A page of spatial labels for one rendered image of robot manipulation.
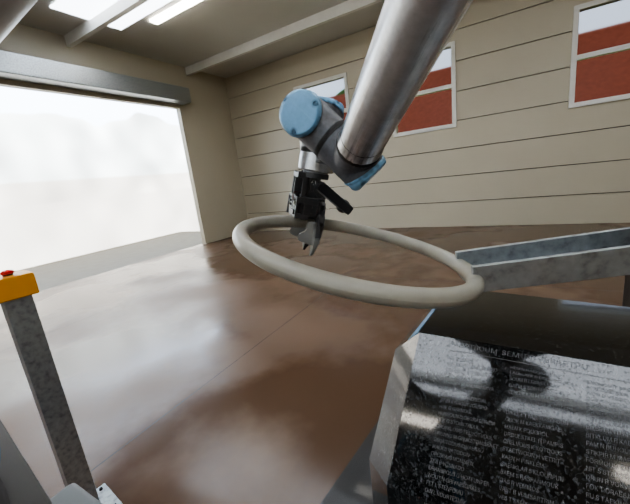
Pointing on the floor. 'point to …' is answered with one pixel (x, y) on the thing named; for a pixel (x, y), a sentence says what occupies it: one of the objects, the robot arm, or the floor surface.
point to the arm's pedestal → (74, 496)
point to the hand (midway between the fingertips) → (310, 248)
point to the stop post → (44, 378)
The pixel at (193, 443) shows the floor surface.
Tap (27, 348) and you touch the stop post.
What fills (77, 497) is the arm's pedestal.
